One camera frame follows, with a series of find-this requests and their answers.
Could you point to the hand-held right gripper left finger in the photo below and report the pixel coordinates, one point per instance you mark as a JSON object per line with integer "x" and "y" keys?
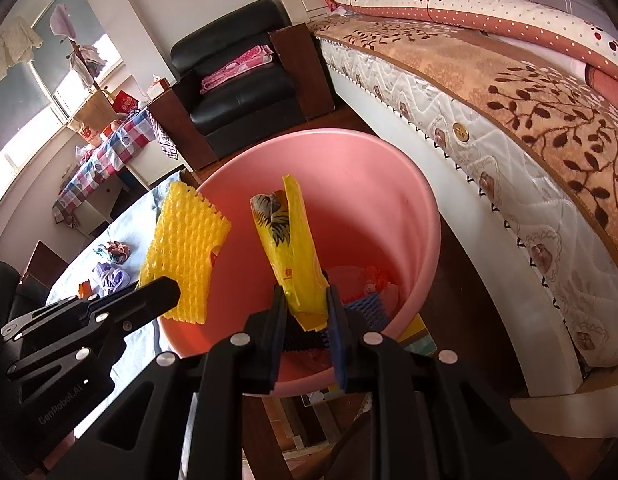
{"x": 276, "y": 332}

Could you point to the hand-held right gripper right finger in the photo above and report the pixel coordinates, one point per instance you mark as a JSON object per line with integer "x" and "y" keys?
{"x": 337, "y": 332}

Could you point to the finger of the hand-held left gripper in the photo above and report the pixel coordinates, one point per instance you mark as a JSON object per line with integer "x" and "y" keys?
{"x": 64, "y": 360}
{"x": 139, "y": 297}

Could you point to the black foam fruit net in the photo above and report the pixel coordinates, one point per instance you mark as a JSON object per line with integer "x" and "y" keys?
{"x": 309, "y": 340}

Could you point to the purple plastic wrapper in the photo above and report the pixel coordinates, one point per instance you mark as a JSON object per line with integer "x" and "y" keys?
{"x": 111, "y": 279}

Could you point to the blue foam fruit net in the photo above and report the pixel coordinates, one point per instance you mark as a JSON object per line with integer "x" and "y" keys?
{"x": 364, "y": 312}

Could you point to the dried orange peel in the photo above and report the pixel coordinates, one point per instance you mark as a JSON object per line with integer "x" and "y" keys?
{"x": 85, "y": 288}

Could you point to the yellow foam fruit net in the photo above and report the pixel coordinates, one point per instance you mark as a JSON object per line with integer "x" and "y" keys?
{"x": 184, "y": 255}

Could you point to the red foam fruit net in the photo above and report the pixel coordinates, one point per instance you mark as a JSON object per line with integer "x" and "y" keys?
{"x": 374, "y": 280}

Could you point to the yellow plastic bag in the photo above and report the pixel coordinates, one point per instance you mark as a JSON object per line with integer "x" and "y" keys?
{"x": 289, "y": 260}

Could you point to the pink plastic bucket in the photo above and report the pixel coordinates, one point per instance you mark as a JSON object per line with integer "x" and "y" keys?
{"x": 349, "y": 210}

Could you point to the light blue floral tablecloth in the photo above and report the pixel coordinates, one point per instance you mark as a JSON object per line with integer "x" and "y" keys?
{"x": 139, "y": 360}

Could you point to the white desk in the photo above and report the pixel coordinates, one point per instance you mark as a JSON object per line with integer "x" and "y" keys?
{"x": 154, "y": 160}

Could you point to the checkered tablecloth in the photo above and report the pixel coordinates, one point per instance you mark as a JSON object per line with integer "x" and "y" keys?
{"x": 104, "y": 155}

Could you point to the clear plastic bag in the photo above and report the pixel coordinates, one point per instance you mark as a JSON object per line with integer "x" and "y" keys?
{"x": 81, "y": 152}

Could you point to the brown paper bag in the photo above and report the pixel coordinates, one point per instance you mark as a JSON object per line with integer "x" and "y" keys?
{"x": 94, "y": 117}

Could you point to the red gift bag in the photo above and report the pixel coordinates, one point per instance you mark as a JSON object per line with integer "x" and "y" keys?
{"x": 125, "y": 102}

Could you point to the white bed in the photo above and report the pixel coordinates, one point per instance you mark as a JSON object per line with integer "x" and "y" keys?
{"x": 514, "y": 230}

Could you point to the tissue box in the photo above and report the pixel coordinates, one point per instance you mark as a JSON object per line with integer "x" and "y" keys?
{"x": 158, "y": 87}

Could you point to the wooden coat rack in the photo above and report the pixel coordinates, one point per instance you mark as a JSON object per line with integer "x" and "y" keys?
{"x": 95, "y": 82}

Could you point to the grey roller blind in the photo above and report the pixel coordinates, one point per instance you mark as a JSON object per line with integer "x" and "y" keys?
{"x": 19, "y": 110}
{"x": 84, "y": 10}

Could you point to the black leather armchair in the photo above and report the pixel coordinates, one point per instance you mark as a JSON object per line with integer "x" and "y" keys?
{"x": 239, "y": 95}

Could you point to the pale hanging garments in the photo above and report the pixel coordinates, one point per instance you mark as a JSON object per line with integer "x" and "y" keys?
{"x": 91, "y": 57}

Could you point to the pink folded blanket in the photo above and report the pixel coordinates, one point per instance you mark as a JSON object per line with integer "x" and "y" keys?
{"x": 236, "y": 67}

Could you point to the white knitted garment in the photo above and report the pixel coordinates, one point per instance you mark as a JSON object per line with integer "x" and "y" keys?
{"x": 11, "y": 50}

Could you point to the pink hanging cloth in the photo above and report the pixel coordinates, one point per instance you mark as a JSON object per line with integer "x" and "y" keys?
{"x": 64, "y": 20}

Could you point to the brown leaf patterned blanket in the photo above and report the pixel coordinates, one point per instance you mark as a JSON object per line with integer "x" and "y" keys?
{"x": 514, "y": 75}

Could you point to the white pink dotted quilt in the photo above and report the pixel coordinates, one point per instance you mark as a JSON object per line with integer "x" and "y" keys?
{"x": 464, "y": 10}

